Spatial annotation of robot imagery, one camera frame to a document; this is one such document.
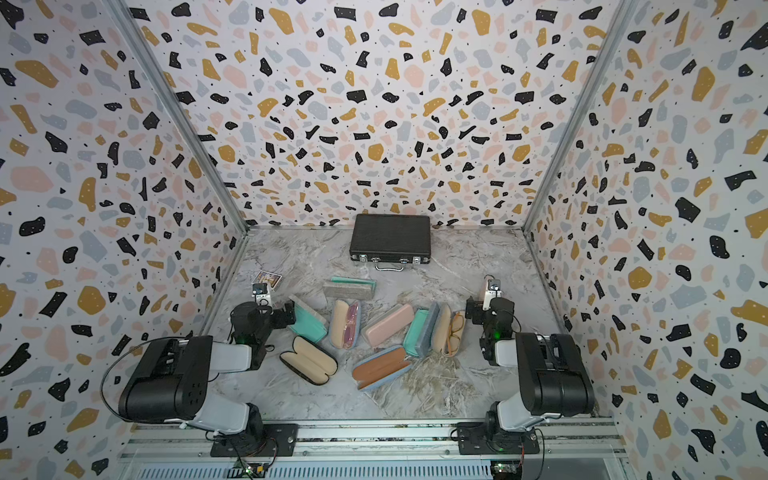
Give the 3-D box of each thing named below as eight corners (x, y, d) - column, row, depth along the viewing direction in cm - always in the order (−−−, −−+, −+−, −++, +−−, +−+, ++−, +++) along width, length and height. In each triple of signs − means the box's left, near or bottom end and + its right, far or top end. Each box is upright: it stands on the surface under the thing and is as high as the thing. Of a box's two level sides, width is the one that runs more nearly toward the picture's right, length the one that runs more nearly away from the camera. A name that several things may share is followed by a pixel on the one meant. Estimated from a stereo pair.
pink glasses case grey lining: (372, 351, 90) (370, 340, 85) (363, 339, 93) (361, 327, 87) (413, 321, 97) (414, 310, 91) (404, 311, 99) (404, 298, 94)
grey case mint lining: (401, 353, 91) (401, 342, 85) (416, 309, 100) (417, 297, 95) (426, 361, 89) (428, 351, 83) (439, 316, 99) (442, 304, 93)
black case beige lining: (280, 364, 88) (276, 359, 84) (301, 339, 93) (298, 333, 90) (321, 391, 83) (318, 387, 80) (341, 363, 88) (339, 358, 85)
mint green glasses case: (283, 324, 97) (275, 310, 90) (299, 309, 100) (291, 295, 94) (315, 348, 91) (309, 336, 85) (330, 331, 95) (325, 318, 89)
